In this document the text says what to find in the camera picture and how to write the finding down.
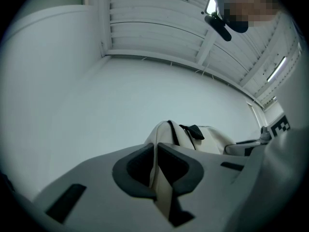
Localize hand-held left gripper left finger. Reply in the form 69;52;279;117
32;143;179;232

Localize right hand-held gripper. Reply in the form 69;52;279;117
224;115;292;157

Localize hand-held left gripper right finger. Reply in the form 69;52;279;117
157;143;260;232

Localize white bag with black straps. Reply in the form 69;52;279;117
144;119;237;220

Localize long ceiling light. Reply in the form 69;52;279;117
266;56;287;82

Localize person's face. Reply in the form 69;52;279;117
218;0;282;33

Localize black head-worn camera mount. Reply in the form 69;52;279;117
204;0;233;42

